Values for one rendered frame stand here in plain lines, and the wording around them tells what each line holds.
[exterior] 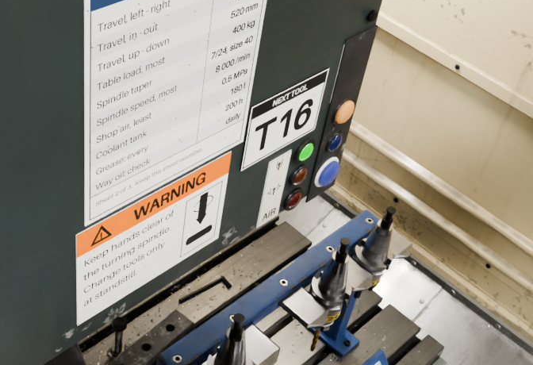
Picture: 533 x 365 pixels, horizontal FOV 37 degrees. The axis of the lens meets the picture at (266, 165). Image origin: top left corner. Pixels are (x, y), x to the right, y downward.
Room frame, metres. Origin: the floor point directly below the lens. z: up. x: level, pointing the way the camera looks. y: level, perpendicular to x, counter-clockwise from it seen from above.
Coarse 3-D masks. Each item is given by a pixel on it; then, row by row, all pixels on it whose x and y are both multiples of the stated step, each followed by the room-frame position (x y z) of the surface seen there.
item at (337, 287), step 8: (328, 264) 0.84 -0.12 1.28; (336, 264) 0.83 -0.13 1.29; (344, 264) 0.83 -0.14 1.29; (328, 272) 0.83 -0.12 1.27; (336, 272) 0.83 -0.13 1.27; (344, 272) 0.83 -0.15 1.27; (320, 280) 0.83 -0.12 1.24; (328, 280) 0.82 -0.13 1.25; (336, 280) 0.82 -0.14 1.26; (344, 280) 0.83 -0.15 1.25; (320, 288) 0.83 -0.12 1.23; (328, 288) 0.82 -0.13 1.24; (336, 288) 0.82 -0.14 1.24; (344, 288) 0.83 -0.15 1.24; (328, 296) 0.82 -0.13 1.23; (336, 296) 0.82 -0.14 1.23
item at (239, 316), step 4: (236, 316) 0.67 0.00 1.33; (240, 316) 0.67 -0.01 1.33; (236, 320) 0.66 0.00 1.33; (240, 320) 0.66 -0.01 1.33; (232, 324) 0.67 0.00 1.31; (236, 324) 0.66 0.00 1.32; (240, 324) 0.66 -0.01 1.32; (232, 328) 0.66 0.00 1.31; (236, 328) 0.66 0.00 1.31; (240, 328) 0.66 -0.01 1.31; (232, 332) 0.66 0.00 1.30; (236, 332) 0.66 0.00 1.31; (240, 332) 0.66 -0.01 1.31; (232, 336) 0.66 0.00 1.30; (236, 336) 0.66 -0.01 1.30; (240, 336) 0.66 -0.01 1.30
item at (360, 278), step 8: (352, 264) 0.90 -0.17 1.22; (352, 272) 0.89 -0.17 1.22; (360, 272) 0.89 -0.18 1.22; (368, 272) 0.89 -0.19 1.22; (352, 280) 0.87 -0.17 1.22; (360, 280) 0.87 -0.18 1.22; (368, 280) 0.88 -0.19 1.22; (352, 288) 0.85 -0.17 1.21; (360, 288) 0.86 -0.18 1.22; (368, 288) 0.86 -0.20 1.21
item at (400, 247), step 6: (396, 234) 0.99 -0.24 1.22; (390, 240) 0.97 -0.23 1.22; (396, 240) 0.98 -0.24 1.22; (402, 240) 0.98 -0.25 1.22; (408, 240) 0.98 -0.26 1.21; (390, 246) 0.96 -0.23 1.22; (396, 246) 0.96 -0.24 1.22; (402, 246) 0.97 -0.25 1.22; (408, 246) 0.97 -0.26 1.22; (396, 252) 0.95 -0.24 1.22; (402, 252) 0.95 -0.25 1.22; (408, 252) 0.96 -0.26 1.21; (396, 258) 0.94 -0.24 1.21
